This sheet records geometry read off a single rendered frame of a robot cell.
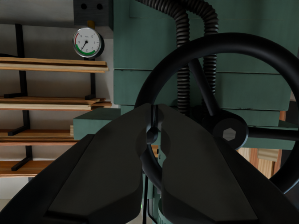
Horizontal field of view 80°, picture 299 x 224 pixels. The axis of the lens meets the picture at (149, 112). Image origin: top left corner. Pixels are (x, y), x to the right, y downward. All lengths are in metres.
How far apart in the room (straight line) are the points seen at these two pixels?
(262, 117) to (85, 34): 0.46
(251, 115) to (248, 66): 0.12
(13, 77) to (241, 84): 3.17
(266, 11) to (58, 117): 2.95
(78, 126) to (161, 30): 0.32
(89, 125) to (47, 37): 2.74
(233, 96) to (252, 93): 0.05
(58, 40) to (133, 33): 2.69
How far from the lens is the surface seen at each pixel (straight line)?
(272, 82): 0.53
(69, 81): 3.03
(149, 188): 0.94
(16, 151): 3.58
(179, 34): 0.34
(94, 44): 0.42
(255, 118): 0.52
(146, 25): 0.48
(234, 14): 0.51
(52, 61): 2.58
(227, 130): 0.28
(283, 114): 2.01
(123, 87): 0.46
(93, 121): 0.50
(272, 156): 0.59
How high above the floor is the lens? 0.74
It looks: 9 degrees up
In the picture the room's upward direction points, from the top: 178 degrees counter-clockwise
